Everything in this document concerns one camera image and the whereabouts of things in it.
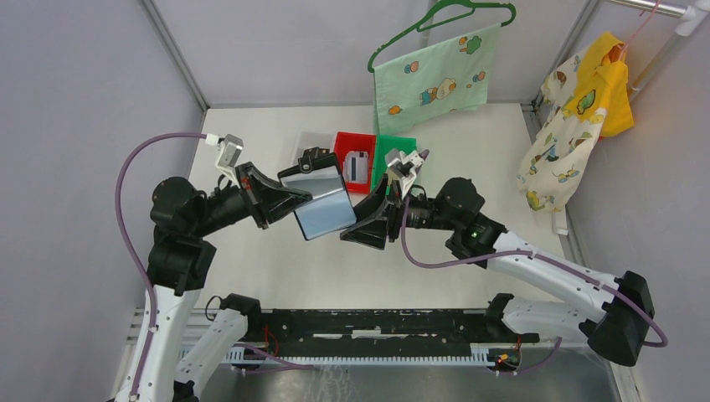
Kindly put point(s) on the black leather card holder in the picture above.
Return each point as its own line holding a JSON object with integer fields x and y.
{"x": 318, "y": 172}

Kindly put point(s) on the yellow garment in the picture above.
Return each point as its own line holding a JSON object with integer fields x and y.
{"x": 600, "y": 96}

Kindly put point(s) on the white printed garment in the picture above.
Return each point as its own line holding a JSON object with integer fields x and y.
{"x": 552, "y": 168}

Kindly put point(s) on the clear plastic bin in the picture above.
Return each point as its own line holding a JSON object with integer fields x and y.
{"x": 308, "y": 139}

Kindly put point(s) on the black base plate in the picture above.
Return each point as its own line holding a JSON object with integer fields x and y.
{"x": 379, "y": 333}

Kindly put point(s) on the red plastic bin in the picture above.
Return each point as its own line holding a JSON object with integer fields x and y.
{"x": 349, "y": 141}

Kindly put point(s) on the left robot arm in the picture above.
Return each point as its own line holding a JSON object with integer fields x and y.
{"x": 176, "y": 272}

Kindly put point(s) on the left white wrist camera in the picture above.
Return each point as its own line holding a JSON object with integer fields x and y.
{"x": 230, "y": 148}

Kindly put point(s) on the light green printed cloth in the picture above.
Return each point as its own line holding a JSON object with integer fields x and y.
{"x": 452, "y": 75}

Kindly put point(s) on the green clothes hanger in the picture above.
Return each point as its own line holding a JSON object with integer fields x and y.
{"x": 427, "y": 22}

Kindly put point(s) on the metal hanging rail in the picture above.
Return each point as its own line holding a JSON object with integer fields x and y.
{"x": 659, "y": 47}

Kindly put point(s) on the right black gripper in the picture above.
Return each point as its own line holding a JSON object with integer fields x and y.
{"x": 372, "y": 233}

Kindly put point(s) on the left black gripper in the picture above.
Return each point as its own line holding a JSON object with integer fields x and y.
{"x": 277, "y": 198}

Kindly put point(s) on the white card stack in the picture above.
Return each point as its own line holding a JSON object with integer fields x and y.
{"x": 356, "y": 167}

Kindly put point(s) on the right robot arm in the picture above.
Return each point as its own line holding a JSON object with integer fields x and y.
{"x": 614, "y": 314}

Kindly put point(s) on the white slotted cable duct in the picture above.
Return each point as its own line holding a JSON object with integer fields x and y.
{"x": 478, "y": 357}

